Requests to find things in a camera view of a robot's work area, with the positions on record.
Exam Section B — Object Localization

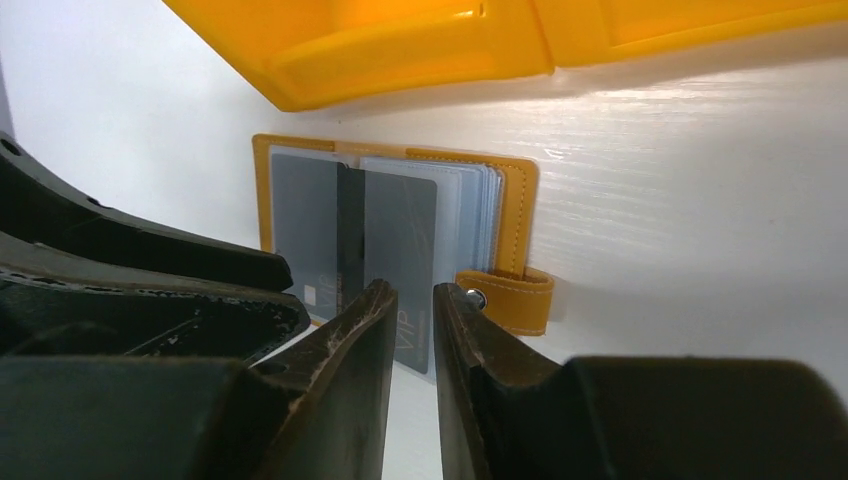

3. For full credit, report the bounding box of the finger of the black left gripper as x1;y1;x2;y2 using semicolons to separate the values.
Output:
1;132;293;292
1;235;308;479

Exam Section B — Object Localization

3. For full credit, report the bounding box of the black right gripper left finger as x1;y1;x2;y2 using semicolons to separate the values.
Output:
255;279;398;479

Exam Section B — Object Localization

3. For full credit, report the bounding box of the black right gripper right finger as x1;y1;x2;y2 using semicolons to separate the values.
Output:
433;283;847;479

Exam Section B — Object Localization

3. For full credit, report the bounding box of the orange leather card holder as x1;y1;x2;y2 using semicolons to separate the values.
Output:
251;133;556;338

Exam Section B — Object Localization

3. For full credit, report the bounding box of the yellow left plastic bin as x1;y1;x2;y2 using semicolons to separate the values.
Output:
167;0;554;112

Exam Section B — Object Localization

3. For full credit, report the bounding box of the yellow plastic bin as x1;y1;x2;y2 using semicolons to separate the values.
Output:
167;0;554;112
535;0;847;67

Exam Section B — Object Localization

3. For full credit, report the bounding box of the yellow middle plastic bin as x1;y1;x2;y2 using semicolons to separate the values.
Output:
535;0;847;67

